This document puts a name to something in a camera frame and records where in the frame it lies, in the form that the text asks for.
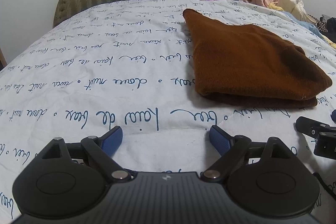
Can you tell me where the brown knit sweater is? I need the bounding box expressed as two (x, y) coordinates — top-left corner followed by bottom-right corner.
(183, 9), (333, 108)

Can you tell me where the light blue garment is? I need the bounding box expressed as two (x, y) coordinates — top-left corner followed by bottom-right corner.
(282, 11), (323, 39)

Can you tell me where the black thin cable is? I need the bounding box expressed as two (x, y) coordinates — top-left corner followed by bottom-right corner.
(312, 172), (336, 201)

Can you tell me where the dark navy clothes pile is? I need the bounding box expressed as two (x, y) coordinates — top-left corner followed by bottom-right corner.
(317, 14), (336, 43)

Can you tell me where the cream crumpled clothes pile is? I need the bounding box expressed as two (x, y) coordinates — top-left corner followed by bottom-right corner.
(268, 0), (312, 23)

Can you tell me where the white script-print bed sheet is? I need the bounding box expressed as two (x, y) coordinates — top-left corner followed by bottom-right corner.
(1, 0), (335, 223)

